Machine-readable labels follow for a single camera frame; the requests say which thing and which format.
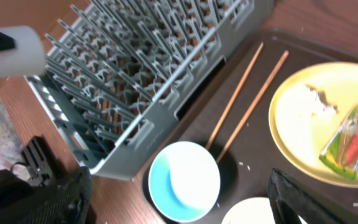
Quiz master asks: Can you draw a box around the grey plastic dishwasher rack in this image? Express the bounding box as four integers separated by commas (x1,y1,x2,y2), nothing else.
27,0,275,180

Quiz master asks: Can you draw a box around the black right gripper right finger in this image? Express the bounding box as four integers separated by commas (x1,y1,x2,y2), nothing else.
267,168,358,224

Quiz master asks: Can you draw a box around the left wooden chopstick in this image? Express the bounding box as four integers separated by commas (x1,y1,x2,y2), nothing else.
205,42,264,150

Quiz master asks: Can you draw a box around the green snack wrapper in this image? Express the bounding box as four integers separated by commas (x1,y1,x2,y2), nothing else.
319,105,358,180

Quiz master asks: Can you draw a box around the right wooden chopstick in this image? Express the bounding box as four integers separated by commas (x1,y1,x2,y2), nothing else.
216,50,289,163

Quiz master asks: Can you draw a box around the yellow round plate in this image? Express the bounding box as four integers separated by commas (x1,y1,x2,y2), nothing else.
268,62,358,188

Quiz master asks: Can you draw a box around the wooden chopstick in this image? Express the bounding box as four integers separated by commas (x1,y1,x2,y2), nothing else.
216,50,289,163
205,42,264,150

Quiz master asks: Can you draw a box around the light blue bowl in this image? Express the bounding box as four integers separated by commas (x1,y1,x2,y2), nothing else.
148,141,221,223

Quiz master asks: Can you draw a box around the white plastic cup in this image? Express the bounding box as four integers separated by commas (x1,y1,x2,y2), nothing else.
0,26,46,78

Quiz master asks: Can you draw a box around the white bowl with food scraps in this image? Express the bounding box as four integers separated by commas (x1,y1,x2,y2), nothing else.
221,197,309,224

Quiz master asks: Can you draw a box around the dark brown serving tray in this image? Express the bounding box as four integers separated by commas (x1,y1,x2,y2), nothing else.
140,28,358,224

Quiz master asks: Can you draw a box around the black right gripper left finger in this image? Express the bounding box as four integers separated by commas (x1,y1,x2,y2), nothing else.
0,167,93,223

